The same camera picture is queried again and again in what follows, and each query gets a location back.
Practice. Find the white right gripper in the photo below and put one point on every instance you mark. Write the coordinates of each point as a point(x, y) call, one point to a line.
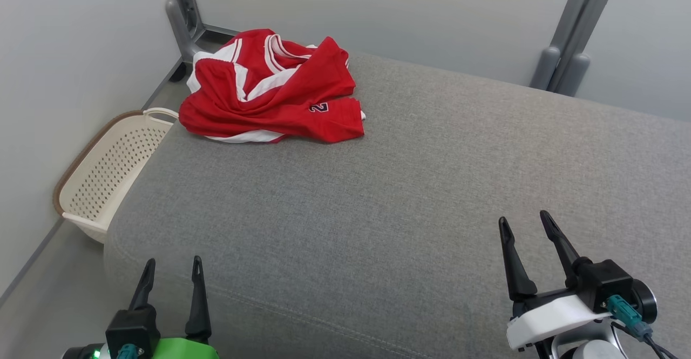
point(556, 318)

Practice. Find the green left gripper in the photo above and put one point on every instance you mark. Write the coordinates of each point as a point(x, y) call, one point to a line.
point(183, 349)

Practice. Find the red shorts white stripe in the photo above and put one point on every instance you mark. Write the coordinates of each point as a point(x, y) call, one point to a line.
point(324, 78)

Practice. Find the cream perforated laundry basket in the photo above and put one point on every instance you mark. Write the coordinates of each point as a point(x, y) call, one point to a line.
point(108, 170)

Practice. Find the grey fabric sofa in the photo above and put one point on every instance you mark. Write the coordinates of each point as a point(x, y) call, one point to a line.
point(378, 213)

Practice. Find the black caster wheel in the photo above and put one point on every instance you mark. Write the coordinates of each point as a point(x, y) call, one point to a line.
point(178, 73)

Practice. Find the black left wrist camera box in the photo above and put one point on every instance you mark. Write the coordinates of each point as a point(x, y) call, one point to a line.
point(132, 326)

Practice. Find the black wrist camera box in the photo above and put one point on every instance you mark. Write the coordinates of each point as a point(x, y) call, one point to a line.
point(604, 280)
point(132, 326)

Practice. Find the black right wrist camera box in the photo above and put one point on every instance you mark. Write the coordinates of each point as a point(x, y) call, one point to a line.
point(604, 280)

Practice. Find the grey metal frame post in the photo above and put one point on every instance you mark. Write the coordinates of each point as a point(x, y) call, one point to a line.
point(186, 24)
point(577, 29)

